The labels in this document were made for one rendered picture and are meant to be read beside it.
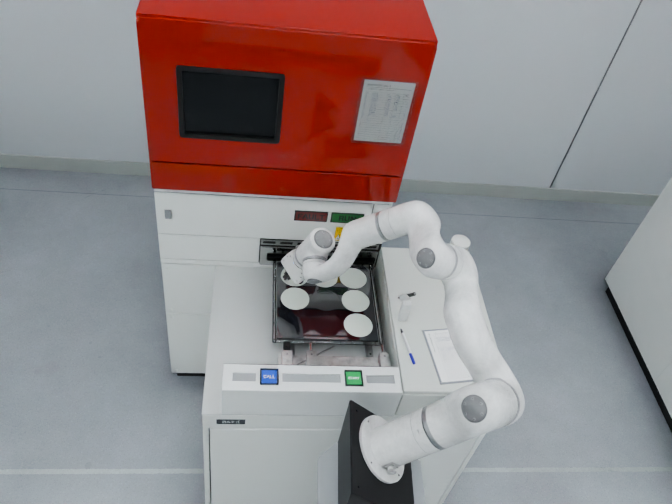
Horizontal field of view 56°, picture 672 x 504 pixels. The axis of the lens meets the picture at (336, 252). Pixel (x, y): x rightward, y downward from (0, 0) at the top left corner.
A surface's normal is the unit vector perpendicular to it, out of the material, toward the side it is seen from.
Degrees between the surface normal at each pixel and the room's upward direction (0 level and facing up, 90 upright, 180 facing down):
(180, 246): 90
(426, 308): 0
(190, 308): 90
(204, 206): 90
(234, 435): 90
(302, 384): 0
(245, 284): 0
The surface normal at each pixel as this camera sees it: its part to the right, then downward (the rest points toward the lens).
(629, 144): 0.07, 0.72
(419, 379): 0.13, -0.69
